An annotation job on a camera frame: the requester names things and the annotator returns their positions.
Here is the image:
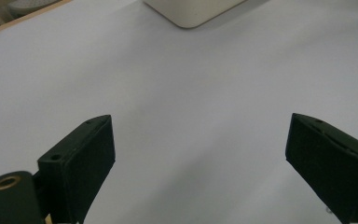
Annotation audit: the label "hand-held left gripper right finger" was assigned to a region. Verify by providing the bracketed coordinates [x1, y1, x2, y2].
[285, 112, 358, 224]

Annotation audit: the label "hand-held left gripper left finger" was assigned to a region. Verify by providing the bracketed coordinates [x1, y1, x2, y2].
[37, 114, 117, 224]

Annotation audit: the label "grey round object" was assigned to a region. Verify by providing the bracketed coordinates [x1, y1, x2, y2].
[7, 0, 60, 20]

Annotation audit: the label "beige plastic tray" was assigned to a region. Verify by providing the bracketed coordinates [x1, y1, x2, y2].
[143, 0, 246, 30]

